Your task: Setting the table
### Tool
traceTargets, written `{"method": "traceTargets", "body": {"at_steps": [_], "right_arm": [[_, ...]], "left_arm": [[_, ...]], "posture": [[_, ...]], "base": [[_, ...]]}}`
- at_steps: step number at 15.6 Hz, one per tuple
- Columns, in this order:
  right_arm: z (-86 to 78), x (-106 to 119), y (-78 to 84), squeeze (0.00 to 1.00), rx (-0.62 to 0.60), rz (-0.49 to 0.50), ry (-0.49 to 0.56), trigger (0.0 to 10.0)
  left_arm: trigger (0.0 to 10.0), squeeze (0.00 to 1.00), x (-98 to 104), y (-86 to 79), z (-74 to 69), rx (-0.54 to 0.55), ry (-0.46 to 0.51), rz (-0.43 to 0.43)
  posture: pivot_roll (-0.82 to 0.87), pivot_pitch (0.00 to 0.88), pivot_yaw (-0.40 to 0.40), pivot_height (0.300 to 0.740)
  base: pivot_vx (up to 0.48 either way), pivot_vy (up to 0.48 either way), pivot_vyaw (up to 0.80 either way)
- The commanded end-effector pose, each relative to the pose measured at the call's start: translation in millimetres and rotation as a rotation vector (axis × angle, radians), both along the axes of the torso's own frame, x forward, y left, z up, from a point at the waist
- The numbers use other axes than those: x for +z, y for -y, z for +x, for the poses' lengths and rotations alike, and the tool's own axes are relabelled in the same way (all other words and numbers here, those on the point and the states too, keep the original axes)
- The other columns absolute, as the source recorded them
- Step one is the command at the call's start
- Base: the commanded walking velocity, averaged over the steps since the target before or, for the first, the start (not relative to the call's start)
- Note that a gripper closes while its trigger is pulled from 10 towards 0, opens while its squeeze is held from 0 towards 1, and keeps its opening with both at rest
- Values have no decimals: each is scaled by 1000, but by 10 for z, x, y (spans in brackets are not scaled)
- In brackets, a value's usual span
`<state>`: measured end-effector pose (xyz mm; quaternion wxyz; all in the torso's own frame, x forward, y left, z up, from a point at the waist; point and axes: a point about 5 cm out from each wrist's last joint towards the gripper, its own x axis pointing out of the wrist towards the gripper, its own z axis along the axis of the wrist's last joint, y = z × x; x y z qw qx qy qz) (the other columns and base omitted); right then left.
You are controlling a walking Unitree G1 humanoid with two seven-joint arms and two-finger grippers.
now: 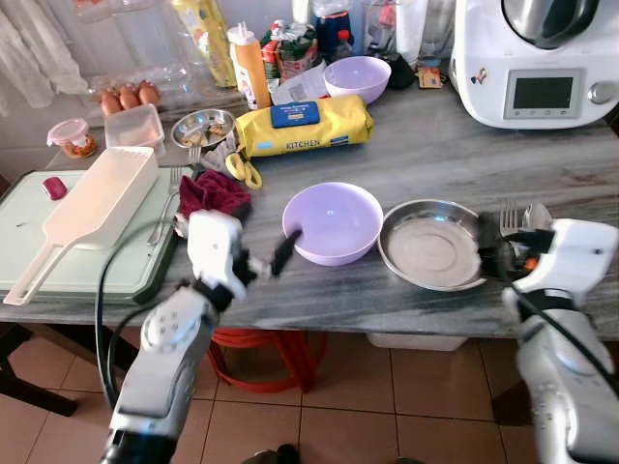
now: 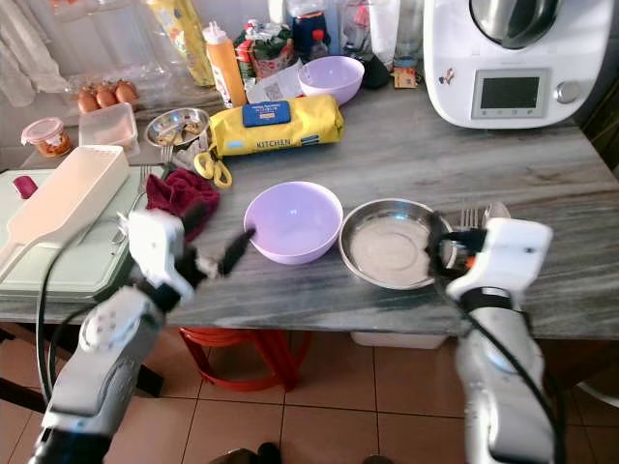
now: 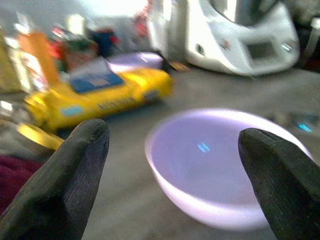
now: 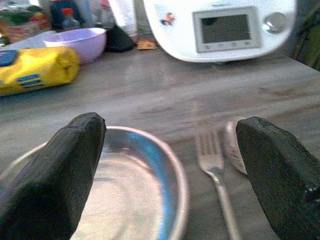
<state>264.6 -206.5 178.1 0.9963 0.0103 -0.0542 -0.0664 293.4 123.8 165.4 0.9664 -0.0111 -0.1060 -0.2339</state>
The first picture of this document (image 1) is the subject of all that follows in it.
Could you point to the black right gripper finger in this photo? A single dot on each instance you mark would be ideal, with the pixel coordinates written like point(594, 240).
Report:
point(497, 266)
point(489, 237)

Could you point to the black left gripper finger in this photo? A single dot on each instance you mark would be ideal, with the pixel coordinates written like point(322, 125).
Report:
point(286, 252)

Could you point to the round steel plate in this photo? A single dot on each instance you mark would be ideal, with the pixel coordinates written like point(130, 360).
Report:
point(430, 246)

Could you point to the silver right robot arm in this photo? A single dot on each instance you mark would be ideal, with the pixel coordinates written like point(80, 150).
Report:
point(566, 387)

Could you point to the steel spoon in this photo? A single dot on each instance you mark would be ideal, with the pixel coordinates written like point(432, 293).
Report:
point(537, 215)

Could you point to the large purple bowl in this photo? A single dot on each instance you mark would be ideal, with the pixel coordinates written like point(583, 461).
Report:
point(334, 222)

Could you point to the dark red cloth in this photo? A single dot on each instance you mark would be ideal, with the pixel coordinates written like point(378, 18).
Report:
point(213, 195)

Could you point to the red stool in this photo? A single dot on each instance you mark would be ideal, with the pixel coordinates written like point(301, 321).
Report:
point(290, 353)

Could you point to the long thin steel fork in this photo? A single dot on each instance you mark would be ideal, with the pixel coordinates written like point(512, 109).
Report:
point(169, 198)

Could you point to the yellow kitchen towel pack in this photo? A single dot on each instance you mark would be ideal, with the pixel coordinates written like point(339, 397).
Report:
point(305, 135)

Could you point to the small steel bowl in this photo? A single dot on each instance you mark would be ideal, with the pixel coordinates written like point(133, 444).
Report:
point(203, 128)

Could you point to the orange sauce bottle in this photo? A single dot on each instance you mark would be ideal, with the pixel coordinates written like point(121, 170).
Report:
point(251, 72)

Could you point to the white kitchen machine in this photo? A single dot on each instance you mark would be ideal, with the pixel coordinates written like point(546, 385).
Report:
point(537, 58)

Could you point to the clear plastic food box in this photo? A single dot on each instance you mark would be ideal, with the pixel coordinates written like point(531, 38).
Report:
point(135, 128)

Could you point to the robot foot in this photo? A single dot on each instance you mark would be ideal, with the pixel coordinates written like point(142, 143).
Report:
point(273, 454)

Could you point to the small purple bowl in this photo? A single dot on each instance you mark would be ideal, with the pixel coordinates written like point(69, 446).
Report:
point(356, 77)

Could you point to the green red food packet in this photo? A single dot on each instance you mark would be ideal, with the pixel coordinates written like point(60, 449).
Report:
point(290, 53)

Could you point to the brown egg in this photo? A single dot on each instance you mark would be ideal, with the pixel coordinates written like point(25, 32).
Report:
point(148, 93)
point(110, 101)
point(129, 97)

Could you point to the small pink block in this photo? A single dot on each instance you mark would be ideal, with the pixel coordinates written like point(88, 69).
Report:
point(55, 188)

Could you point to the clear plastic egg carton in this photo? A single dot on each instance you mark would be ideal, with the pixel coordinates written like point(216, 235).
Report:
point(145, 77)

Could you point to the dark blue bottle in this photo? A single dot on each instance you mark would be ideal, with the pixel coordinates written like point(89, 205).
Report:
point(334, 34)

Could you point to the tall yellow packet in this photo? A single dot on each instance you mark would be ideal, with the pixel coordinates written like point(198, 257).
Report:
point(208, 39)

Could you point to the pink lidded plastic cup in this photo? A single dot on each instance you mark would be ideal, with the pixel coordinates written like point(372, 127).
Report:
point(71, 135)

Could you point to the pale green cutting board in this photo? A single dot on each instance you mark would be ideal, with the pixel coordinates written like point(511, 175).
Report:
point(29, 242)

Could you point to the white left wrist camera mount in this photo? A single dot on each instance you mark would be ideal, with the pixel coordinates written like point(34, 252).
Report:
point(213, 246)

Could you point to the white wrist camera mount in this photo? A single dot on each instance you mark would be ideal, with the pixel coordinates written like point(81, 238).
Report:
point(213, 246)
point(575, 253)

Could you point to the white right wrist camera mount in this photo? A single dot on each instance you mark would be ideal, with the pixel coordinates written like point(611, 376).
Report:
point(575, 253)

